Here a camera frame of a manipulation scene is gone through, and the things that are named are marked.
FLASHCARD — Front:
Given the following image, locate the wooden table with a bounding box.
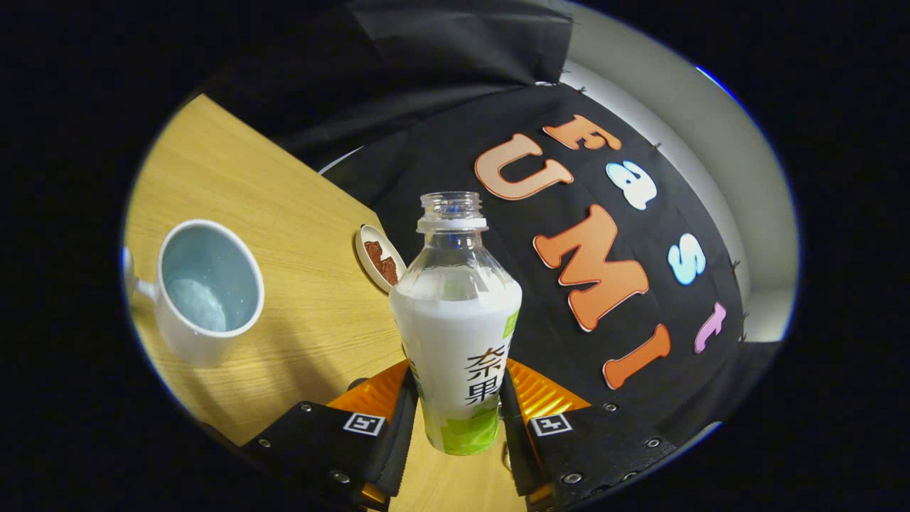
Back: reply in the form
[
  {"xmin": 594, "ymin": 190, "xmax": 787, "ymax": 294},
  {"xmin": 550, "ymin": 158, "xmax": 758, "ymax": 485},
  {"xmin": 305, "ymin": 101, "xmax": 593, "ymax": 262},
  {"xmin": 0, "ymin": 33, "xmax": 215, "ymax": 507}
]
[{"xmin": 124, "ymin": 94, "xmax": 530, "ymax": 512}]

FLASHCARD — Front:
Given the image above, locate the small white dish brown food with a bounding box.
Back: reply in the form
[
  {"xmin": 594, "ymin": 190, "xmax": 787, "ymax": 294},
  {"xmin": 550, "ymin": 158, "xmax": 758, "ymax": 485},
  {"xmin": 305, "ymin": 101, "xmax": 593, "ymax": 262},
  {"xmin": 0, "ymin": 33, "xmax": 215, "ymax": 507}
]
[{"xmin": 354, "ymin": 224, "xmax": 408, "ymax": 294}]

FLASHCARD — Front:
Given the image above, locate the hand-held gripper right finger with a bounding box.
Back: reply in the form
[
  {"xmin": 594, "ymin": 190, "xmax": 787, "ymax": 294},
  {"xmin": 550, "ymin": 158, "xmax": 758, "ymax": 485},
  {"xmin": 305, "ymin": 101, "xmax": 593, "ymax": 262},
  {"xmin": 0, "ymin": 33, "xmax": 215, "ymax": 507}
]
[{"xmin": 498, "ymin": 359, "xmax": 678, "ymax": 512}]

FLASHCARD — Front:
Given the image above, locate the clear juice bottle green label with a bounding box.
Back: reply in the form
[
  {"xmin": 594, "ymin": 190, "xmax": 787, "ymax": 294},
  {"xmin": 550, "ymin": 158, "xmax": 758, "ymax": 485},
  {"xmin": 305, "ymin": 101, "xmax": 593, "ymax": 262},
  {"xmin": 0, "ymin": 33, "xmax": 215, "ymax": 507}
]
[{"xmin": 389, "ymin": 191, "xmax": 523, "ymax": 457}]

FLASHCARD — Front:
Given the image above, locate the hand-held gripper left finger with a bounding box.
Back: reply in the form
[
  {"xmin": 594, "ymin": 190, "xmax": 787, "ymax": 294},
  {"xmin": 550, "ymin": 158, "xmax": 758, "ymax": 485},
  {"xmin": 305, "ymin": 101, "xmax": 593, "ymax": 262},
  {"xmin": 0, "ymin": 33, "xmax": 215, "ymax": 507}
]
[{"xmin": 240, "ymin": 359, "xmax": 420, "ymax": 512}]

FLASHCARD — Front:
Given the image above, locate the black backdrop cloth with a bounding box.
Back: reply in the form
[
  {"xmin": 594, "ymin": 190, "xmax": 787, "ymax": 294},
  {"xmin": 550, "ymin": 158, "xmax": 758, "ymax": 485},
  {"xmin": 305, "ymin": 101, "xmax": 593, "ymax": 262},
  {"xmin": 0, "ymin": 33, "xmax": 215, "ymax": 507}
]
[{"xmin": 199, "ymin": 0, "xmax": 783, "ymax": 456}]

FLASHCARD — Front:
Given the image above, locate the white cup blue inside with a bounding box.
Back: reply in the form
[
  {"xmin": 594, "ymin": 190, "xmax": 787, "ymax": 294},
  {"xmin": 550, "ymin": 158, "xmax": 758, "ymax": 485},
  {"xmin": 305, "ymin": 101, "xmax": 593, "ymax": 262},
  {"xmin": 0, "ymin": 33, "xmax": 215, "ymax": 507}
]
[{"xmin": 122, "ymin": 218, "xmax": 266, "ymax": 369}]

